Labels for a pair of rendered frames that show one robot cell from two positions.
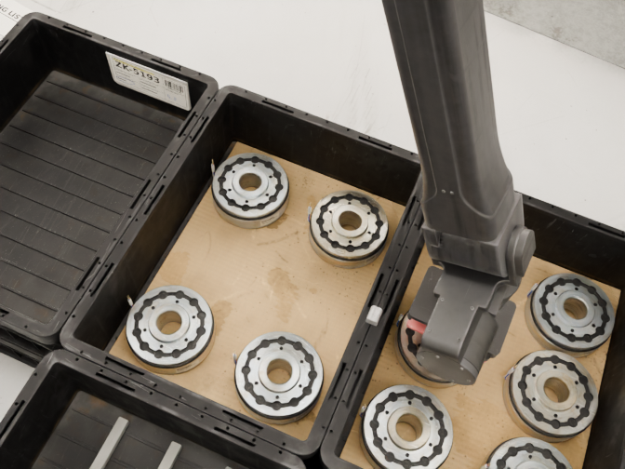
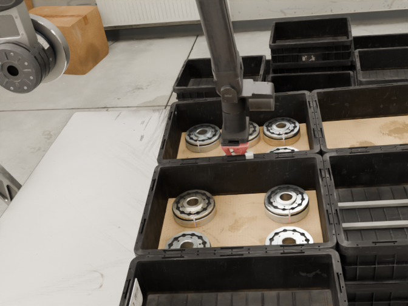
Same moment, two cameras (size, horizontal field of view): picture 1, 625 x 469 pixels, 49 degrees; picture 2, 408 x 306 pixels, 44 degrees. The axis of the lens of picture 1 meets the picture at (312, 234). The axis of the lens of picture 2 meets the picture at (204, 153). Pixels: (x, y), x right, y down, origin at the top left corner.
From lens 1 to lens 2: 1.02 m
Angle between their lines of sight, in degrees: 63
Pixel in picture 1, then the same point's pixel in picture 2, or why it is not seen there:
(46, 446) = (380, 274)
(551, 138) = (81, 197)
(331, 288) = (228, 208)
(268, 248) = (219, 237)
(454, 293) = (249, 89)
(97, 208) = not seen: outside the picture
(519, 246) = not seen: hidden behind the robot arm
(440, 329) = (265, 89)
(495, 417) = (258, 148)
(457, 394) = not seen: hidden behind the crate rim
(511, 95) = (52, 218)
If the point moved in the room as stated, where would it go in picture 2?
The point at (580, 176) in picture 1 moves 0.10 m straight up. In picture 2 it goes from (103, 183) to (95, 157)
